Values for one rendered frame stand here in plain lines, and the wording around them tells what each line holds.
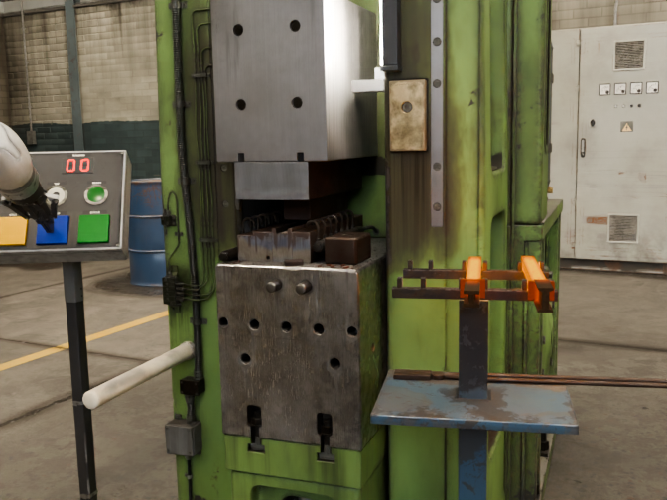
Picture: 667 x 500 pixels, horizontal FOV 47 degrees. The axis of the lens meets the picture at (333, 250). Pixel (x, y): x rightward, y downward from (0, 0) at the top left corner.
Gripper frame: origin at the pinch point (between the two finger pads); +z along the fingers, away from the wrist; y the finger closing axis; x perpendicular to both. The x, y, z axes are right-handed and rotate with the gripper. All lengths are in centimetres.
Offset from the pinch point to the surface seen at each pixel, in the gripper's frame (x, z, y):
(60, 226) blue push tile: 0.7, 4.9, 1.9
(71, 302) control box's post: -12.3, 25.2, 0.5
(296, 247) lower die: -8, 3, 60
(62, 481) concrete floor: -49, 122, -25
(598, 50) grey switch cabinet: 302, 348, 335
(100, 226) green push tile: 0.4, 4.9, 11.8
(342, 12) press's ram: 46, -19, 74
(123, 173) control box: 15.6, 5.6, 16.6
